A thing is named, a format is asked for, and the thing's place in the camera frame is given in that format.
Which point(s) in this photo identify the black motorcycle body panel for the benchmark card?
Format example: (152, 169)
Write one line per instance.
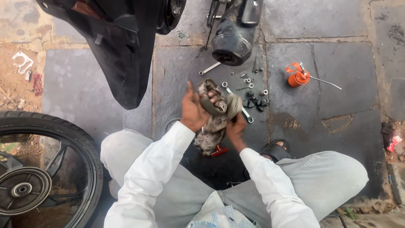
(120, 53)

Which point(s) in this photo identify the orange oil can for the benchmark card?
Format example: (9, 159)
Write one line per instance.
(297, 79)

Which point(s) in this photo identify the round grey metal plate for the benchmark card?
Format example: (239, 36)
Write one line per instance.
(171, 124)

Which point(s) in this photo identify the black motorcycle hub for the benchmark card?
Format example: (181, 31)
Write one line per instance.
(171, 14)

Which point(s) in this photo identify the red scrap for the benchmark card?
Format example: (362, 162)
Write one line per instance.
(37, 85)

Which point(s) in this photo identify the pair of silver nuts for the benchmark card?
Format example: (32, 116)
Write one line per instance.
(247, 80)

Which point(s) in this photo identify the white gasket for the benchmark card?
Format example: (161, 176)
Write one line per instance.
(22, 62)

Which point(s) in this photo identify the silver metal spacer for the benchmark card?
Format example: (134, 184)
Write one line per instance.
(264, 92)

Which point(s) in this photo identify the metal motorcycle lever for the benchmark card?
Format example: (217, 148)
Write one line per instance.
(211, 15)

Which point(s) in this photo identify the person's left hand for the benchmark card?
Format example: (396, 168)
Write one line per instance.
(193, 112)

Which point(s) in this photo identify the person's right hand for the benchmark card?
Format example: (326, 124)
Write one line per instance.
(236, 131)

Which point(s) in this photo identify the person's grey trousers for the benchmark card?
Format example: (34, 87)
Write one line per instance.
(316, 177)

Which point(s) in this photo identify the dark metal rod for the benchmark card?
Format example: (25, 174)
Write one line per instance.
(254, 64)

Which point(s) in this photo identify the grey rag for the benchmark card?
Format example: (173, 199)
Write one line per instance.
(215, 126)

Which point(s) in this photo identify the silver open-end spanner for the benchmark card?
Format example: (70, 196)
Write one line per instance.
(209, 68)

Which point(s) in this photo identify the person's right fingers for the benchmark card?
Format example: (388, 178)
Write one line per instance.
(232, 119)

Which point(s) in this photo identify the grey curved brake shoe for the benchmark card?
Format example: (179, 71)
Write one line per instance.
(208, 106)

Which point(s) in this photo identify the red and white wrapper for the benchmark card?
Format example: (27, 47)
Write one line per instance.
(394, 143)

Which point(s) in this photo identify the black exhaust muffler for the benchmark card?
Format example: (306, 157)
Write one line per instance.
(235, 34)

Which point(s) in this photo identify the heap of black rubber parts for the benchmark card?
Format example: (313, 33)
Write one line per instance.
(256, 102)

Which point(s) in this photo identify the black motorcycle wheel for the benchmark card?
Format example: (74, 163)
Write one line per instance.
(47, 171)

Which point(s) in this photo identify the black sandal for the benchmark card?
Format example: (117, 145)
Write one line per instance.
(274, 151)

